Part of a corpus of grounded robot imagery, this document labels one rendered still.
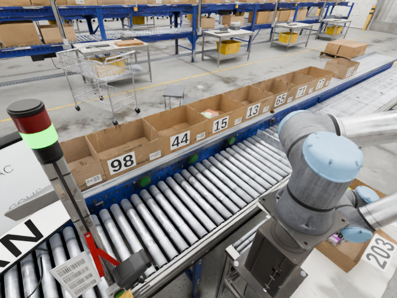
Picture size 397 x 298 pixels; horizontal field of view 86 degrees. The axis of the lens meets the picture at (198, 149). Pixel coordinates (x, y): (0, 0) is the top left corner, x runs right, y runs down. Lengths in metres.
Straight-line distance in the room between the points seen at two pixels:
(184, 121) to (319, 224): 1.35
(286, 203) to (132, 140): 1.20
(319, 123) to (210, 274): 1.50
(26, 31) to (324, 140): 5.14
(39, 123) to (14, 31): 4.92
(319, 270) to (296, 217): 0.60
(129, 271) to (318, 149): 0.68
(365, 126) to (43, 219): 1.00
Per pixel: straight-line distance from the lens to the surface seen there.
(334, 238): 1.41
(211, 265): 2.00
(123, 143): 1.64
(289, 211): 0.76
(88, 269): 0.79
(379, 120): 0.91
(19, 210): 0.67
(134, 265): 0.83
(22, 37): 5.35
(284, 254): 0.91
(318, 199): 0.71
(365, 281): 1.42
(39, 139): 0.46
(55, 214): 0.74
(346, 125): 0.86
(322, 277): 1.32
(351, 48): 8.70
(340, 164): 0.64
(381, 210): 1.01
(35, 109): 0.44
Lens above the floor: 1.83
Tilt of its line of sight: 38 degrees down
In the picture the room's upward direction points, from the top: 3 degrees clockwise
